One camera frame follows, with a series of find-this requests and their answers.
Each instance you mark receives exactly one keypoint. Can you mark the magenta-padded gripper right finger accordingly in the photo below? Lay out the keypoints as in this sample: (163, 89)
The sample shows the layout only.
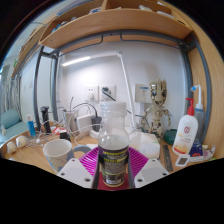
(153, 172)

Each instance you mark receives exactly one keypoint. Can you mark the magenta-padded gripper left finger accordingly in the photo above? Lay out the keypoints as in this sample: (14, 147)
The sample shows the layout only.
(73, 173)

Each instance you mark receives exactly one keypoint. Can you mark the clear plastic bottle dark label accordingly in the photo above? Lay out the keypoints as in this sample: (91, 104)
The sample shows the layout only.
(113, 156)

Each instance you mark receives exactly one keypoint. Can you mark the metal ruler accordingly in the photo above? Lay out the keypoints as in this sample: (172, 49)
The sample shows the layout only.
(167, 158)

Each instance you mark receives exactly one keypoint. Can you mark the cream mug blue map print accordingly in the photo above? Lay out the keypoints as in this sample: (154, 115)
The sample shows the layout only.
(56, 155)

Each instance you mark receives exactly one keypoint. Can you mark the white plastic bag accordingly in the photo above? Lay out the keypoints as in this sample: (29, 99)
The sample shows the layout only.
(146, 145)

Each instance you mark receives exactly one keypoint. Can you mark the small white-framed display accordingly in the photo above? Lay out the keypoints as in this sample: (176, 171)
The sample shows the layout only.
(182, 160)

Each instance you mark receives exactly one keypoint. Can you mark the small black charger block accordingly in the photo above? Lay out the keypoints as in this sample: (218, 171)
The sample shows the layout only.
(65, 136)

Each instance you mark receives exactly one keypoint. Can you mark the white pump bottle red nozzle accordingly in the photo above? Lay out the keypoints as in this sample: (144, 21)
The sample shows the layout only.
(185, 133)

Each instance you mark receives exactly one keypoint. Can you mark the white power adapter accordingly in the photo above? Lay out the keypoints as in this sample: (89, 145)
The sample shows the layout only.
(85, 122)

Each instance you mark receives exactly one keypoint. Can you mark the steel cylinder cup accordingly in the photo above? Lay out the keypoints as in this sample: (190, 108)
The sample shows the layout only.
(71, 120)

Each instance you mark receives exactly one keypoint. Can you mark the black electric shaver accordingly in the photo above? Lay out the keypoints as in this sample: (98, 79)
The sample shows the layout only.
(46, 120)

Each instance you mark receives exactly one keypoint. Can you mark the blue tube bottle white cap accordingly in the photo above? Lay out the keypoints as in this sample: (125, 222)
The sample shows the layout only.
(31, 128)

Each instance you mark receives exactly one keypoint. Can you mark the wooden tree creature figurine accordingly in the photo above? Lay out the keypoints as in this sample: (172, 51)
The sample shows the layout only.
(157, 110)

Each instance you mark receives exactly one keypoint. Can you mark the clear squeeze bottle bent spout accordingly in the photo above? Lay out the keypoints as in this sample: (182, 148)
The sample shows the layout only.
(200, 120)

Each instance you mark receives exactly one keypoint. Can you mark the teal bed with pillow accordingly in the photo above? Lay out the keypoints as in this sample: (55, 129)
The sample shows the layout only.
(10, 125)

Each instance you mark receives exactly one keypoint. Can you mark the white desk lamp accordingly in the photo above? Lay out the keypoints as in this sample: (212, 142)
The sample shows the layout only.
(126, 90)

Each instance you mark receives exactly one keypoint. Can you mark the wooden shelf unit with items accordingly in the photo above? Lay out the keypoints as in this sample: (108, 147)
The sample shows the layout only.
(116, 21)

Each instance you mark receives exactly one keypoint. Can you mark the white wall box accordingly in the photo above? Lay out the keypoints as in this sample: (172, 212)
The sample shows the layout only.
(142, 92)

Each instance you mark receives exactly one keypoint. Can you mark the white wall socket black plug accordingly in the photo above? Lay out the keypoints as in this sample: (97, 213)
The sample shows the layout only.
(108, 91)

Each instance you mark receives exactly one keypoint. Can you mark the long wooden wall shelf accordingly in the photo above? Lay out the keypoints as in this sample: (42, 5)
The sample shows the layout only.
(28, 46)

